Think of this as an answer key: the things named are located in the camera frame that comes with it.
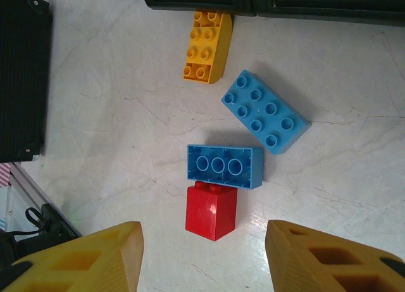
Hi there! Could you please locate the long curved yellow lego brick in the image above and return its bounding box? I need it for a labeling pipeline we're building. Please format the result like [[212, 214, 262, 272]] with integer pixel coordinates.
[[182, 9, 234, 85]]

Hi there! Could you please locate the red square lego brick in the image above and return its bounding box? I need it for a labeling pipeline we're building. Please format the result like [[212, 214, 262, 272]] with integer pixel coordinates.
[[184, 180, 238, 242]]

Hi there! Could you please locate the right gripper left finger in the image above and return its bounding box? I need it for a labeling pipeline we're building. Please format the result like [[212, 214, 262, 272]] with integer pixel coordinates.
[[0, 221, 145, 292]]

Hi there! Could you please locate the long aluminium base rail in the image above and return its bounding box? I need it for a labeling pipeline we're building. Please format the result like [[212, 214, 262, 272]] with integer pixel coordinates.
[[8, 161, 82, 239]]

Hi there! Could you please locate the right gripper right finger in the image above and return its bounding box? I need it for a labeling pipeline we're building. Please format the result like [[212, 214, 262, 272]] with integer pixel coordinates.
[[266, 219, 405, 292]]

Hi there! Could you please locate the blue lego brick studs up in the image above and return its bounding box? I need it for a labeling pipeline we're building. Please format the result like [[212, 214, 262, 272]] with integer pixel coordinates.
[[220, 69, 313, 156]]

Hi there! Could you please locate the black case with metal handle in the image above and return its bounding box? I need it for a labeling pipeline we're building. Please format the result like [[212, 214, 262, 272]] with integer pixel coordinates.
[[0, 0, 54, 162]]

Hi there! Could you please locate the blue lego brick upside down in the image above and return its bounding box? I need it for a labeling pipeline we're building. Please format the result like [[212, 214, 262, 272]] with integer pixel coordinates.
[[186, 143, 265, 191]]

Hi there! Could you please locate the left black mount plate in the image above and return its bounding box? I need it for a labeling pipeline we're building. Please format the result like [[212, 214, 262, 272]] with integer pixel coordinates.
[[40, 203, 84, 241]]

